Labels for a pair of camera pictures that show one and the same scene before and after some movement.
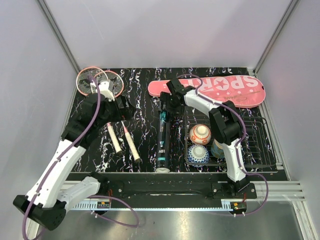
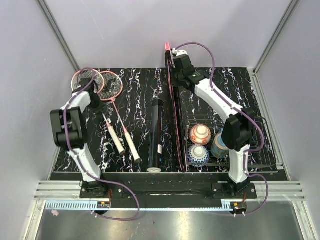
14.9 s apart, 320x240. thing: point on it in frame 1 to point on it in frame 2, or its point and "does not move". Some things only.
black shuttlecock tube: (163, 139) to (155, 153)
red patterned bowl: (200, 134) does not move
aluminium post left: (47, 11) does not move
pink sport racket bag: (243, 91) to (175, 113)
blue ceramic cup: (216, 149) does not move
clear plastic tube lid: (162, 170) to (154, 170)
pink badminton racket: (117, 84) does not move
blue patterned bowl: (198, 154) does not move
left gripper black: (126, 113) to (100, 109)
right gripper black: (165, 97) to (173, 70)
